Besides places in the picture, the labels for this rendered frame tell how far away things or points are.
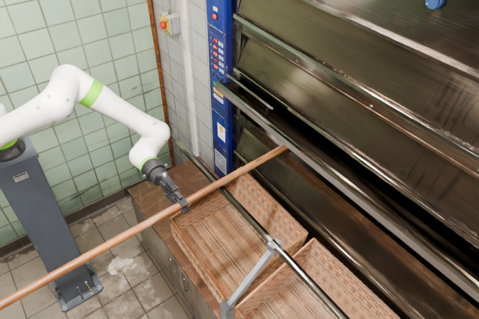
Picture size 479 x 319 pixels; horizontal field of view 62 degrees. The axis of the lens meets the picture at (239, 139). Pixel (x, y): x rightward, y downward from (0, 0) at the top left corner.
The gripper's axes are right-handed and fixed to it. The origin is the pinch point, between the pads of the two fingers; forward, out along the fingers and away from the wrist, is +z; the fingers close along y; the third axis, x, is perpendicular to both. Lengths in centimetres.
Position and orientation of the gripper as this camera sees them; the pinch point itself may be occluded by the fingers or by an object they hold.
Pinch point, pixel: (182, 203)
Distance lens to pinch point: 164.0
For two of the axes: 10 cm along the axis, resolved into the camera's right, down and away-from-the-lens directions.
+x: -7.9, 4.0, -4.6
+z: 6.1, 5.2, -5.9
